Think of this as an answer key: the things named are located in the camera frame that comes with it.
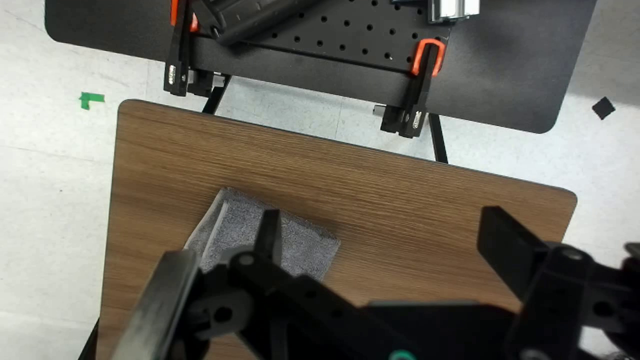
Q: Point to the black cylindrical device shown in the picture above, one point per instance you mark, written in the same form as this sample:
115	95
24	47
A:
256	16

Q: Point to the green floor tape mark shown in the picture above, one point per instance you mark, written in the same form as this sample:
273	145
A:
90	100

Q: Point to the black square floor tape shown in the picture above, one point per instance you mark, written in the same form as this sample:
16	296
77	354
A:
603	109

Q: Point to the grey towel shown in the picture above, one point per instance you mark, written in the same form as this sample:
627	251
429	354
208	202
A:
301	243

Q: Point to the silver blurred bracket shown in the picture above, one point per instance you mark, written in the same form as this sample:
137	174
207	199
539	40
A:
157	306

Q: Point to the silver aluminium extrusion rail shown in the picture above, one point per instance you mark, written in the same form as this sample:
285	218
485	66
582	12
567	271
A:
452	9

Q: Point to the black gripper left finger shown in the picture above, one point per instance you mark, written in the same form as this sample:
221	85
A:
292	293

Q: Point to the black perforated metal plate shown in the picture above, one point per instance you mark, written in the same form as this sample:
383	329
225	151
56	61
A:
521	61

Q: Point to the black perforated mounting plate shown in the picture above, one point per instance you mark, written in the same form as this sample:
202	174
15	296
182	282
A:
353	37

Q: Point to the black cart leg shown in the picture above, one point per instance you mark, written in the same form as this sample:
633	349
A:
438	137
216	93

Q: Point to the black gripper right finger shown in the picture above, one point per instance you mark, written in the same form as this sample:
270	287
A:
561	293

